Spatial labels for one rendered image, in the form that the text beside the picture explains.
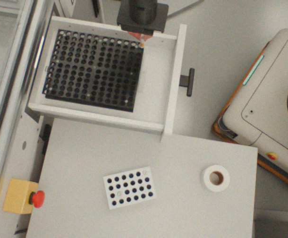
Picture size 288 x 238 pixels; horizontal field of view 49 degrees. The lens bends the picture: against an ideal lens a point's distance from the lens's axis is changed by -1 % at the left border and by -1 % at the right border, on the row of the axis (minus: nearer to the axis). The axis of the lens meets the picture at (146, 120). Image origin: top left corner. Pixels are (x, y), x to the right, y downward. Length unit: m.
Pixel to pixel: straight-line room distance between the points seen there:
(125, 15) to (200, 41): 1.23
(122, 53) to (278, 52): 1.01
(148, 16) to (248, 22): 1.42
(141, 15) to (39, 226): 0.58
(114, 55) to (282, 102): 0.96
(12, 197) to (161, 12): 0.51
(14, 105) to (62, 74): 0.16
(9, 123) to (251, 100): 1.10
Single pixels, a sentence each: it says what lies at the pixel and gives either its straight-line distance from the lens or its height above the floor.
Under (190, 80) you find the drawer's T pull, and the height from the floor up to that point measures 0.91.
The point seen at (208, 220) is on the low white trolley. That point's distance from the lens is 0.89.
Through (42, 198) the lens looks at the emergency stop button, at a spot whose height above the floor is 0.89.
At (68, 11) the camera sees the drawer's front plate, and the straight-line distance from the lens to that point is 0.94.
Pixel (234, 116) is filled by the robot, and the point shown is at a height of 0.28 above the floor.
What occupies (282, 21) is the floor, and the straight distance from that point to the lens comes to 2.13.
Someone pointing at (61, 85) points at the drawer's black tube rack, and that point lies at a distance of 0.80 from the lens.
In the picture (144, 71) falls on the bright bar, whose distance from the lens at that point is 0.85.
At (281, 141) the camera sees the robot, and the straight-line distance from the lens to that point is 1.52.
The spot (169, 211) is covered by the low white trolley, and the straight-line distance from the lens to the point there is 0.87.
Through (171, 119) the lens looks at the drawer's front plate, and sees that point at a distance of 0.73.
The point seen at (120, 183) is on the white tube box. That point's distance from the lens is 0.83.
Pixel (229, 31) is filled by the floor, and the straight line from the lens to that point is 1.98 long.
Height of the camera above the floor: 1.63
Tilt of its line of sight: 75 degrees down
